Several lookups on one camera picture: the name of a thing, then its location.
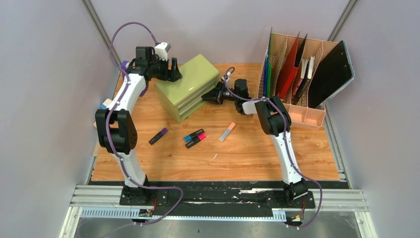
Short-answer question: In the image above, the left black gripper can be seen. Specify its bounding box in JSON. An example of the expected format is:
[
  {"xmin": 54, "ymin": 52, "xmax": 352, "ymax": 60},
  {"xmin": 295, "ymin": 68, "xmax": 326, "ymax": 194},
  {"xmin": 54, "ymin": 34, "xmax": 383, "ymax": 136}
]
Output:
[{"xmin": 150, "ymin": 57, "xmax": 183, "ymax": 84}]

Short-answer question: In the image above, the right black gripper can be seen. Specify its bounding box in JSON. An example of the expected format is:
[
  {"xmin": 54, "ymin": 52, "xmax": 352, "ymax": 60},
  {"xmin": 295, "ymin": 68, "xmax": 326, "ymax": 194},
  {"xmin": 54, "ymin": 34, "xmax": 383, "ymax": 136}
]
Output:
[{"xmin": 202, "ymin": 82, "xmax": 239, "ymax": 105}]

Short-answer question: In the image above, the green drawer cabinet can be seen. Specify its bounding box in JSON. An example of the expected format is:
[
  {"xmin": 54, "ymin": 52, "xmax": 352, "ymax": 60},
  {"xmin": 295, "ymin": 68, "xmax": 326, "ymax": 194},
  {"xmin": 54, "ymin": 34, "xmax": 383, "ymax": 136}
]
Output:
[{"xmin": 155, "ymin": 54, "xmax": 219, "ymax": 124}]

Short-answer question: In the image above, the red folder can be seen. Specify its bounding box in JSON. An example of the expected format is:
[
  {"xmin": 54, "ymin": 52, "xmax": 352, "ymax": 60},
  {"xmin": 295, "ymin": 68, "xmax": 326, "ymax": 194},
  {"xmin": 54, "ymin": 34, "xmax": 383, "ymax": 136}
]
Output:
[{"xmin": 275, "ymin": 33, "xmax": 307, "ymax": 99}]

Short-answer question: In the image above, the peach file organizer rack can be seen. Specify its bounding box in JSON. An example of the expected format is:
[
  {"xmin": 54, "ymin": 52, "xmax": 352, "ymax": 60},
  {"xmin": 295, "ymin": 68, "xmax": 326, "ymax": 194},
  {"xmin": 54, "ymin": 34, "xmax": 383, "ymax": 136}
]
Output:
[{"xmin": 257, "ymin": 33, "xmax": 337, "ymax": 130}]

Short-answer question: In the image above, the purple Roald Dahl book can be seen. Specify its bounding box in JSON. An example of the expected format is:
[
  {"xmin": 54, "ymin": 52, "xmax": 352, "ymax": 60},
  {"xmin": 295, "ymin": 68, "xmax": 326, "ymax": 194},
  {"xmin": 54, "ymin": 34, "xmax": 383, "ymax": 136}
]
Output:
[{"xmin": 291, "ymin": 59, "xmax": 309, "ymax": 98}]

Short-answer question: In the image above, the black Moon and Sixpence book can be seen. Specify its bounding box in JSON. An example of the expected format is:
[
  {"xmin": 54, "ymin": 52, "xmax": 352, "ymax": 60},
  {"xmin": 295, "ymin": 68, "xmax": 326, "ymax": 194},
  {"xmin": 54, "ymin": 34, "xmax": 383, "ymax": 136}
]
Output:
[{"xmin": 291, "ymin": 56, "xmax": 315, "ymax": 105}]

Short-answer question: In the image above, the black notebook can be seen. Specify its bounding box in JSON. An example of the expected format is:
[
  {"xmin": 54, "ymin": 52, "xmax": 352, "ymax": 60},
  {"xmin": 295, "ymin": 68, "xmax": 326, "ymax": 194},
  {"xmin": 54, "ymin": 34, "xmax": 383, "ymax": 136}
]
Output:
[{"xmin": 308, "ymin": 40, "xmax": 355, "ymax": 109}]

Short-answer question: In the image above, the clipboard with white papers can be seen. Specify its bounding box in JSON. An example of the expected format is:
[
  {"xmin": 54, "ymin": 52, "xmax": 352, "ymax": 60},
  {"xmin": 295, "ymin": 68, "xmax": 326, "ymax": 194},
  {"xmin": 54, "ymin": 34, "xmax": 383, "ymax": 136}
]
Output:
[{"xmin": 327, "ymin": 40, "xmax": 355, "ymax": 100}]

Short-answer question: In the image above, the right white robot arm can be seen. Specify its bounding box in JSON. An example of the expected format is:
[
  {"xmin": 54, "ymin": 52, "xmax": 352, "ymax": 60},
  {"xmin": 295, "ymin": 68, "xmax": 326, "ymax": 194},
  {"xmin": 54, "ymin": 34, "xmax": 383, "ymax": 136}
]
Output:
[{"xmin": 202, "ymin": 79, "xmax": 308, "ymax": 207}]

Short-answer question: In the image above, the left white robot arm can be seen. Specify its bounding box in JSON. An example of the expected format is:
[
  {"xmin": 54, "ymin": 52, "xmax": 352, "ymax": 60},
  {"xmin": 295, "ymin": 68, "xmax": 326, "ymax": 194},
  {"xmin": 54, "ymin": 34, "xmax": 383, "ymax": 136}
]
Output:
[{"xmin": 95, "ymin": 42, "xmax": 182, "ymax": 205}]

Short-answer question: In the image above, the blue capped black marker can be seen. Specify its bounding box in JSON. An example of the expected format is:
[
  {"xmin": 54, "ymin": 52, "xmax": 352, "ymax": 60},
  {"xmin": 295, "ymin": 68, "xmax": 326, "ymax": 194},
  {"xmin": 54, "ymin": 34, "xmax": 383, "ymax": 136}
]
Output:
[{"xmin": 183, "ymin": 129, "xmax": 204, "ymax": 142}]

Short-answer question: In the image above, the pink highlighter marker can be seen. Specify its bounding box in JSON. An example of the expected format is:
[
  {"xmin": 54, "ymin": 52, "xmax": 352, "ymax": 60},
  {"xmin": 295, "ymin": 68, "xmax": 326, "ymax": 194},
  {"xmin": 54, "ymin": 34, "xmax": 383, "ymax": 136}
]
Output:
[{"xmin": 185, "ymin": 133, "xmax": 207, "ymax": 149}]

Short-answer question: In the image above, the purple phone stand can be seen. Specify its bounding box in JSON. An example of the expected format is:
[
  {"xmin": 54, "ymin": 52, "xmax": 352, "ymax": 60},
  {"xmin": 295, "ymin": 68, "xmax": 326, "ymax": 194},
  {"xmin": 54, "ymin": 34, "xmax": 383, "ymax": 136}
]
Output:
[{"xmin": 121, "ymin": 60, "xmax": 149, "ymax": 97}]

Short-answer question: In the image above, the purple capped black marker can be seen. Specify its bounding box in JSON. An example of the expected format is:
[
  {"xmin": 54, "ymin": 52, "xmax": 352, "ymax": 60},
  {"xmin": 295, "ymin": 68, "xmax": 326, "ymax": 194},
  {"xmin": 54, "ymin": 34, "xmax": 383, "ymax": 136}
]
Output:
[{"xmin": 149, "ymin": 127, "xmax": 168, "ymax": 145}]

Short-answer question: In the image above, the blue folder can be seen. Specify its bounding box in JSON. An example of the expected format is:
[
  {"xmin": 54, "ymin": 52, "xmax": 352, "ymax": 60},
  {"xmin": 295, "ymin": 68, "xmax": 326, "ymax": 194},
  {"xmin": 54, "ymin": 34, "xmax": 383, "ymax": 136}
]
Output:
[{"xmin": 262, "ymin": 48, "xmax": 268, "ymax": 97}]

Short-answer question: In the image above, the green folder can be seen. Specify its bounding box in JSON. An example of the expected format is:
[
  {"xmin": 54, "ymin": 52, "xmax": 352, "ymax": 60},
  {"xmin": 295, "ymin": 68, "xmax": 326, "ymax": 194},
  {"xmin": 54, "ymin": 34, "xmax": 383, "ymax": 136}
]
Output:
[{"xmin": 264, "ymin": 27, "xmax": 272, "ymax": 97}]

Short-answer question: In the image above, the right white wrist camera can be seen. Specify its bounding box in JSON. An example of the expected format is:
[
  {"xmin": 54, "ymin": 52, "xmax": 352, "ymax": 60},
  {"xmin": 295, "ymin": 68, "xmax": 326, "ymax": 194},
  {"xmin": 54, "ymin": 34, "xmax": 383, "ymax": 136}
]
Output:
[{"xmin": 221, "ymin": 74, "xmax": 230, "ymax": 85}]

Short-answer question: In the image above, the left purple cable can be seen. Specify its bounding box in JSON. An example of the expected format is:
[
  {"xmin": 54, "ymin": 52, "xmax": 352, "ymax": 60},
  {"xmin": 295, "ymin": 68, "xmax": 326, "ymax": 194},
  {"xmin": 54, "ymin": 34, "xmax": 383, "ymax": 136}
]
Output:
[{"xmin": 106, "ymin": 22, "xmax": 184, "ymax": 227}]

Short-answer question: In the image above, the purple cable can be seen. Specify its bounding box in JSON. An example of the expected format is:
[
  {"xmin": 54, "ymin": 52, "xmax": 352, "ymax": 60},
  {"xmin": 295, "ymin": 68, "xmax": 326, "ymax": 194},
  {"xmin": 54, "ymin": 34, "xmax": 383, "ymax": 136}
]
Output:
[
  {"xmin": 223, "ymin": 66, "xmax": 323, "ymax": 230},
  {"xmin": 106, "ymin": 22, "xmax": 184, "ymax": 227}
]

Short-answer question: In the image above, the black mounting base plate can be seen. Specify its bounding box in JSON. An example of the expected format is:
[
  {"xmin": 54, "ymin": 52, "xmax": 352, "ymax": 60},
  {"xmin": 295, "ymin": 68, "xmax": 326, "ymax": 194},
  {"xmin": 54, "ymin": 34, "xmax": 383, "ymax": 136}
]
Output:
[{"xmin": 119, "ymin": 180, "xmax": 315, "ymax": 217}]

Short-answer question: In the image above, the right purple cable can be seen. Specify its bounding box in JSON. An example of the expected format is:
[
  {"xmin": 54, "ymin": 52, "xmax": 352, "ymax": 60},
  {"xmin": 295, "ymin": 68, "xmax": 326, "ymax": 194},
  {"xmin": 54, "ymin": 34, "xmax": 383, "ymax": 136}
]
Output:
[{"xmin": 223, "ymin": 66, "xmax": 323, "ymax": 230}]

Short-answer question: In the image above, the aluminium frame rail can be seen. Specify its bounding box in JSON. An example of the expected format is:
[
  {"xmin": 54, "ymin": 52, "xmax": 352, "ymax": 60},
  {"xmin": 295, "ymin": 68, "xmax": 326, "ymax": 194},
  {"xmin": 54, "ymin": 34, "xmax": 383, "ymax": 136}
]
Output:
[{"xmin": 59, "ymin": 181, "xmax": 377, "ymax": 238}]

